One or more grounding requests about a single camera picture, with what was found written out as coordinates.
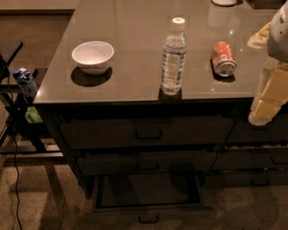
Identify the clear plastic water bottle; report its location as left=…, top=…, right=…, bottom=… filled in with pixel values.
left=160, top=17, right=187, bottom=95

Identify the black floor cable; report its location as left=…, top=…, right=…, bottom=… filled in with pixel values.
left=5, top=67, right=23, bottom=230

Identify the orange soda can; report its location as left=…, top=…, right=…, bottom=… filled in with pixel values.
left=211, top=41, right=237, bottom=78

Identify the dark drawer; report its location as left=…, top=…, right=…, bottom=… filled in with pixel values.
left=60, top=116, right=235, bottom=150
left=85, top=172, right=210, bottom=224
left=204, top=170, right=288, bottom=188
left=212, top=148, right=288, bottom=171
left=77, top=150, right=217, bottom=175
left=227, top=113, right=288, bottom=143

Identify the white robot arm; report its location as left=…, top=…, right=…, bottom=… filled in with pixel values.
left=248, top=0, right=288, bottom=126

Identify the black side stand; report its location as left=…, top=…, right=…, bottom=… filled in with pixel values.
left=0, top=39, right=60, bottom=156

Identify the green crumpled bag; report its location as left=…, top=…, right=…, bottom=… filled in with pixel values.
left=25, top=106, right=42, bottom=124

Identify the white ceramic bowl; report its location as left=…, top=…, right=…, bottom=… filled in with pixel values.
left=71, top=41, right=114, bottom=76

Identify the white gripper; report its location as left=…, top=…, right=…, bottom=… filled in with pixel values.
left=249, top=62, right=288, bottom=126

